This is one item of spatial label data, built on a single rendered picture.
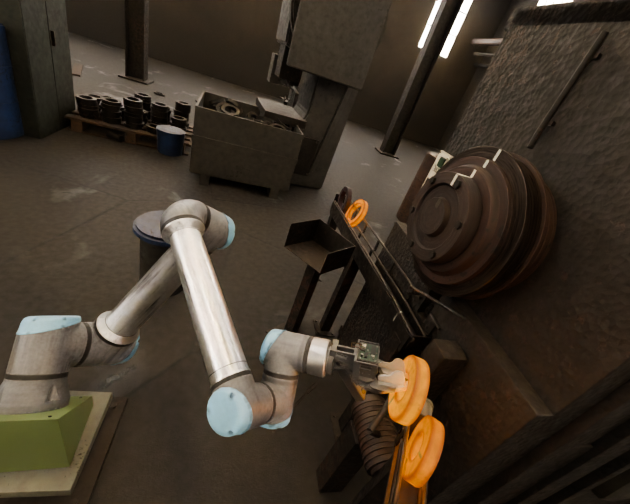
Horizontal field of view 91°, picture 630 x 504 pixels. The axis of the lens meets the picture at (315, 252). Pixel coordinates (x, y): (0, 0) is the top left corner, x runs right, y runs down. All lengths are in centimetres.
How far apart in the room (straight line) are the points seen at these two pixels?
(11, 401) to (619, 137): 171
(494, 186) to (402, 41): 1071
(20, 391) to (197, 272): 65
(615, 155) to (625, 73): 20
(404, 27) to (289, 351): 1115
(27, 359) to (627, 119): 169
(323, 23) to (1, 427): 327
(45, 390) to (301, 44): 302
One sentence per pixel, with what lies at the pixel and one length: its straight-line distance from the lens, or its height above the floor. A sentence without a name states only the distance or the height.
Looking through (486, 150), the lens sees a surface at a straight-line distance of 107.
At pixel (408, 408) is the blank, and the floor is 85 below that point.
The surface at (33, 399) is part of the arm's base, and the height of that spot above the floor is 38.
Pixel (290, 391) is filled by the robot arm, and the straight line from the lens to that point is 82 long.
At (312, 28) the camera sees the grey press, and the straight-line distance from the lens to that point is 337.
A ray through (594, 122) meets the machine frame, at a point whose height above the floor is 148.
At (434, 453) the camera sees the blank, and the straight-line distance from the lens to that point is 86.
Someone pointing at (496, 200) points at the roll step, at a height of 124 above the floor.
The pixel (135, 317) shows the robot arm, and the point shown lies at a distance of 124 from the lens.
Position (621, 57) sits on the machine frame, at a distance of 115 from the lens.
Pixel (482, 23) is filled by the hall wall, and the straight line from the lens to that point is 1266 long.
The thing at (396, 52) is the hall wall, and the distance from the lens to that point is 1152.
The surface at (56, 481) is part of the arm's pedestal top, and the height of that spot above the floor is 12.
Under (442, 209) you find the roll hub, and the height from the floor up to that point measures 115.
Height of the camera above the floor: 140
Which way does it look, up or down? 31 degrees down
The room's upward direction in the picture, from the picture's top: 20 degrees clockwise
